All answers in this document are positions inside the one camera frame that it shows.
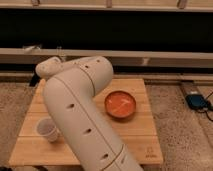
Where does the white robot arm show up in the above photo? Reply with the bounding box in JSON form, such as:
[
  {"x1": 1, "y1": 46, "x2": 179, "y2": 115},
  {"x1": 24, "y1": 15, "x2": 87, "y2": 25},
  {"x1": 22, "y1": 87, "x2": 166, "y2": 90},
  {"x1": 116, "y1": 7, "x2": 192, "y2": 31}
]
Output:
[{"x1": 36, "y1": 56, "x2": 144, "y2": 171}]

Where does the orange bowl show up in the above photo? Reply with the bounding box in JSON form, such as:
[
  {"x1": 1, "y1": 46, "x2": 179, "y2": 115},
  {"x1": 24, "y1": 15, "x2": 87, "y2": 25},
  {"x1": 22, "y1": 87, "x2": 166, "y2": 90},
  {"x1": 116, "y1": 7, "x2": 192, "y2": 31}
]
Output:
[{"x1": 104, "y1": 90, "x2": 136, "y2": 119}]

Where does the wooden table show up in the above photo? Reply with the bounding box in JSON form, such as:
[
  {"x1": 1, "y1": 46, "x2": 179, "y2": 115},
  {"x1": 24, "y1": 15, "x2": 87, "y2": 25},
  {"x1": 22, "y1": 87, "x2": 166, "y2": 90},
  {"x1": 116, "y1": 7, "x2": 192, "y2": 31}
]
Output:
[{"x1": 9, "y1": 79, "x2": 163, "y2": 166}]

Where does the white paper cup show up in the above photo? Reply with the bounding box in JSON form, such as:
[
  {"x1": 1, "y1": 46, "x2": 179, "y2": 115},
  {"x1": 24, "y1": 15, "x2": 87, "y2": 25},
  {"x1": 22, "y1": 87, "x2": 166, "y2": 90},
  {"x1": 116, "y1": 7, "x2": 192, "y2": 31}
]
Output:
[{"x1": 36, "y1": 118, "x2": 59, "y2": 143}]

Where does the black device on floor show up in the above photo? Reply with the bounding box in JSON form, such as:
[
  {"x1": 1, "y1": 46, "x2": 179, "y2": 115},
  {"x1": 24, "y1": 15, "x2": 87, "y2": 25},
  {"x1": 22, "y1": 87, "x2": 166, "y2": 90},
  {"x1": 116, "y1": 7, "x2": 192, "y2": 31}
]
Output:
[{"x1": 186, "y1": 94, "x2": 208, "y2": 110}]

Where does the grey wall rail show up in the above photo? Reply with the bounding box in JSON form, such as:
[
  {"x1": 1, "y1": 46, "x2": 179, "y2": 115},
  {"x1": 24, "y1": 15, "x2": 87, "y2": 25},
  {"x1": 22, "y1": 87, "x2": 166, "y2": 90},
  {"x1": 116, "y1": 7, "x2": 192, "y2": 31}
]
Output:
[{"x1": 0, "y1": 47, "x2": 213, "y2": 68}]

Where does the black cable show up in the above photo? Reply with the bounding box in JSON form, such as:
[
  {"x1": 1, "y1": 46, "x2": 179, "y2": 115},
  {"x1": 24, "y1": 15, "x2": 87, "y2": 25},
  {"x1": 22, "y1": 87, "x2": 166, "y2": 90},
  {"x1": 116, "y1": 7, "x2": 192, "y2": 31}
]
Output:
[{"x1": 199, "y1": 90, "x2": 213, "y2": 122}]

